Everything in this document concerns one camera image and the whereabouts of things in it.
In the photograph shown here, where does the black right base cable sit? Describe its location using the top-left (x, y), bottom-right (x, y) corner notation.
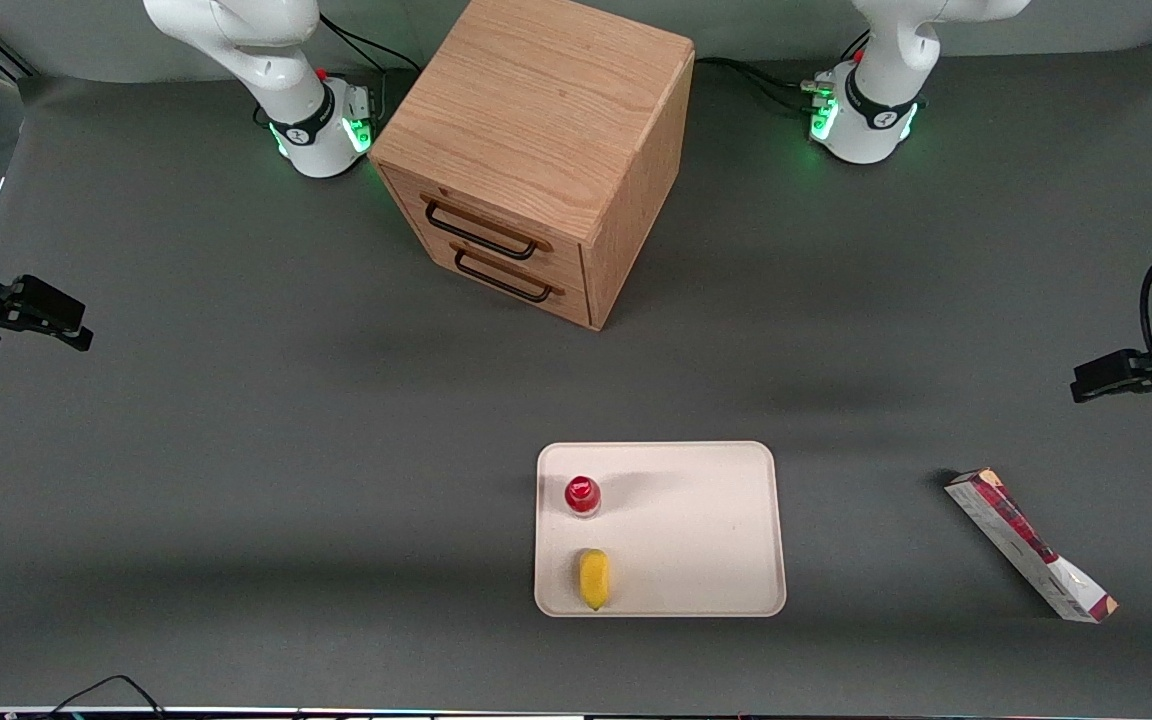
top-left (319, 12), bottom-right (421, 77)

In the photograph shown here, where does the black base cable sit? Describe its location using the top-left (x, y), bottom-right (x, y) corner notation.
top-left (694, 56), bottom-right (837, 117)
top-left (319, 12), bottom-right (421, 77)

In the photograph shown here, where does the black left base cable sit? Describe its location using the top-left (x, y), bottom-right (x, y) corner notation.
top-left (694, 56), bottom-right (837, 117)

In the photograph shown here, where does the red cookie box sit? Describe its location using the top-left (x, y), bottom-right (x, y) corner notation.
top-left (944, 467), bottom-right (1120, 625)

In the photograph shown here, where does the yellow toy lemon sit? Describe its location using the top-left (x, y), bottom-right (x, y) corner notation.
top-left (578, 548), bottom-right (611, 612)

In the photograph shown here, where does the wooden two-drawer cabinet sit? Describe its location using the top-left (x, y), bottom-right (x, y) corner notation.
top-left (368, 0), bottom-right (696, 332)

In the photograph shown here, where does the black table edge cable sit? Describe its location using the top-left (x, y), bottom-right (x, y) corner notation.
top-left (48, 675), bottom-right (169, 720)

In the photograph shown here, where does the red capped small bottle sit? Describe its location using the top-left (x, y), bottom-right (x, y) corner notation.
top-left (564, 475), bottom-right (603, 519)

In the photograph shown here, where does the cream plastic tray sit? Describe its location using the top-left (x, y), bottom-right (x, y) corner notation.
top-left (534, 441), bottom-right (788, 618)

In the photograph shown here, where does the black drawer handle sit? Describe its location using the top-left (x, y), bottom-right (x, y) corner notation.
top-left (452, 246), bottom-right (557, 305)
top-left (423, 197), bottom-right (543, 262)

